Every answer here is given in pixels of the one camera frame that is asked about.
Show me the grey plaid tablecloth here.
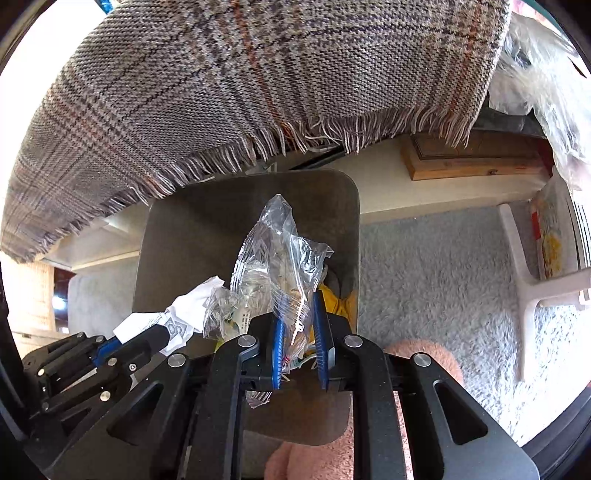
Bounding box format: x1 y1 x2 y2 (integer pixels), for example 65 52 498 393
1 1 511 263

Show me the wooden flat box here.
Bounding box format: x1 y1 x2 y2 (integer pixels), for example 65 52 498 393
400 131 547 181

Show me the clear plastic bag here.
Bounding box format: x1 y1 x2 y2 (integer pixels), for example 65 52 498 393
204 194 334 390
489 14 590 191

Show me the yellow crumpled trash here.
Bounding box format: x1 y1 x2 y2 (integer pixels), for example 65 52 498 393
318 284 358 332

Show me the person's bare knee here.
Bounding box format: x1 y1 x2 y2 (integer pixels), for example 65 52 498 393
263 339 464 479

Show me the white paper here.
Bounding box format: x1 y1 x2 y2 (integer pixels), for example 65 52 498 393
113 276 224 356

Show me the clear hanging plastic bag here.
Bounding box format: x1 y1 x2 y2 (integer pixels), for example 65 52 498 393
489 14 590 191

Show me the grey square trash bin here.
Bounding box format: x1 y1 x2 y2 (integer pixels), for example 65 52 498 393
132 169 360 446

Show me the white plastic stool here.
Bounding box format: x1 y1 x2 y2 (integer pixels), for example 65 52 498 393
497 202 591 384

